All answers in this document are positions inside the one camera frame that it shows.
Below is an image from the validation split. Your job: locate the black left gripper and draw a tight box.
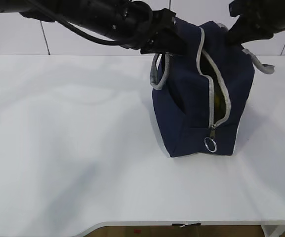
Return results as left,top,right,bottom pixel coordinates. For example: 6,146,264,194
122,1,188,55

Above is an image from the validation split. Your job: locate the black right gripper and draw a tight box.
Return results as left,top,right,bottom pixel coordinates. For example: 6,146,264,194
226,0,285,45

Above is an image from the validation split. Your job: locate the navy blue lunch bag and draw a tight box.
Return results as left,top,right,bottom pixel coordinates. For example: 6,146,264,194
150,19,275,158

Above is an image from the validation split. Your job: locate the yellow banana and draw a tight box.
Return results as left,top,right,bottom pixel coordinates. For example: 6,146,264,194
214,91,226,122

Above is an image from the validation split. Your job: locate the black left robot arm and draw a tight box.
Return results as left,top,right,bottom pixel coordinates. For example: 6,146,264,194
0,0,187,55

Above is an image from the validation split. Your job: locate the white table leg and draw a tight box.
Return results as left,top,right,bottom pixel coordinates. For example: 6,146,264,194
261,225,285,237

